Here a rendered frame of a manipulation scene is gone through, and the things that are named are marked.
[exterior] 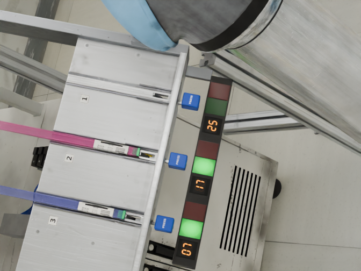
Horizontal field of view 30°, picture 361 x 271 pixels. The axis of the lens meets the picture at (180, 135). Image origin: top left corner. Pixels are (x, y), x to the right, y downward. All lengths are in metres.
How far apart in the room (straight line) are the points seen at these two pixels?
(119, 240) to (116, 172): 0.12
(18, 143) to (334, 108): 1.26
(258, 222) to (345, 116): 1.14
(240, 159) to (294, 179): 0.21
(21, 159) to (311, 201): 0.77
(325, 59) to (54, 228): 0.66
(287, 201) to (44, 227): 0.90
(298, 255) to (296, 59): 1.25
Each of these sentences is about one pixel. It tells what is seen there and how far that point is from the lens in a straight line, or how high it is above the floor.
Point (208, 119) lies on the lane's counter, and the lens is 1.19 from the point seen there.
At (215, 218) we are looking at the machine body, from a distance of 1.68.
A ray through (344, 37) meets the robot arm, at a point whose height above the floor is 0.96.
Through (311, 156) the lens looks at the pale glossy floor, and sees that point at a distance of 1.89.
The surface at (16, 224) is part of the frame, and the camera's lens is 1.61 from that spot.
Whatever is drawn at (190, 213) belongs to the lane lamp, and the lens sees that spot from 1.15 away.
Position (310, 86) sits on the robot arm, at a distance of 0.64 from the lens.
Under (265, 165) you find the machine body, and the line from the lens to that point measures 1.82.
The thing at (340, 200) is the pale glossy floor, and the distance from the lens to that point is 1.79.
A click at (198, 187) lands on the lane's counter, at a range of 1.16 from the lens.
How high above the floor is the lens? 1.42
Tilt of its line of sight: 38 degrees down
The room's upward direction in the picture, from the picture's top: 65 degrees counter-clockwise
